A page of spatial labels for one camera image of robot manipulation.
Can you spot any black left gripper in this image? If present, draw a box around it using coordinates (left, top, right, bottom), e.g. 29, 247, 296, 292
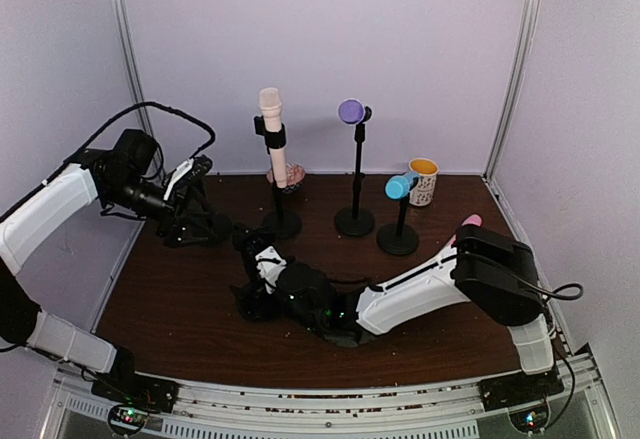
104, 173, 218, 248

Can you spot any pink microphone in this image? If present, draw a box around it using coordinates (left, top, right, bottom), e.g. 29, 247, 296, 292
449, 214, 483, 245

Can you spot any black clamp microphone stand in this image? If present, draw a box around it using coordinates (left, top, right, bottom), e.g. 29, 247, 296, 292
197, 211, 233, 244

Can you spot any black stand of glitter microphone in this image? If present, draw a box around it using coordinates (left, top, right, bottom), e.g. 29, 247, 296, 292
232, 223, 375, 348

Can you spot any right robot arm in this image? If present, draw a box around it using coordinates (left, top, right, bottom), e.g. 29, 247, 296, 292
232, 215, 555, 401

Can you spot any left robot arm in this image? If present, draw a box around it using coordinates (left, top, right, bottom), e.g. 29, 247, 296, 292
1, 129, 226, 403

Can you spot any black stand of cream microphone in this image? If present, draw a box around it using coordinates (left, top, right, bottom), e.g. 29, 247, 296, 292
254, 115, 302, 239

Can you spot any black stand of purple microphone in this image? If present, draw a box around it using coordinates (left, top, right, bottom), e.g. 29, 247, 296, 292
334, 106, 375, 237

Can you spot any cream white microphone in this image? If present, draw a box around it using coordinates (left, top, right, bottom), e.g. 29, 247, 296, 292
259, 87, 287, 189

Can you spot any black stand of blue microphone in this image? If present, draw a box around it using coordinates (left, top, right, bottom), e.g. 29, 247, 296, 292
376, 196, 419, 256

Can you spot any blue microphone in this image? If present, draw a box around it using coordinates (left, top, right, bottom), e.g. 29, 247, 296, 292
385, 171, 420, 200

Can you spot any purple microphone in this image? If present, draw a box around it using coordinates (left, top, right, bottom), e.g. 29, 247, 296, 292
338, 98, 367, 125

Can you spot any red patterned ceramic bowl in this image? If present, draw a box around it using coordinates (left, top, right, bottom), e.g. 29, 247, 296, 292
282, 162, 306, 194

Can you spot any white floral mug yellow inside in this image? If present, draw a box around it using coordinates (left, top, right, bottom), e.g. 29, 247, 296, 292
409, 158, 439, 207

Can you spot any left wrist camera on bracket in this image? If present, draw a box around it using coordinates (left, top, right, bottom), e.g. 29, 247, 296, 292
163, 155, 214, 201

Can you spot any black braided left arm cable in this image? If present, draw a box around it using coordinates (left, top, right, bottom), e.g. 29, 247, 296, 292
0, 101, 217, 220

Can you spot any aluminium left rear frame post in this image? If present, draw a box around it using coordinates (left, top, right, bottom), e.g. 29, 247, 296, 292
111, 0, 165, 179

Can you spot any aluminium frame post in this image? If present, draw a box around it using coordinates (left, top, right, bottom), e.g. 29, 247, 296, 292
111, 0, 165, 179
483, 0, 541, 183

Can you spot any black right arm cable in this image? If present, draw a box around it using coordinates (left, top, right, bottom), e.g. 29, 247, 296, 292
459, 253, 584, 433

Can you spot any aluminium right rear frame post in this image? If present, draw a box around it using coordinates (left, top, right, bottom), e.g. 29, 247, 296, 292
483, 0, 541, 183

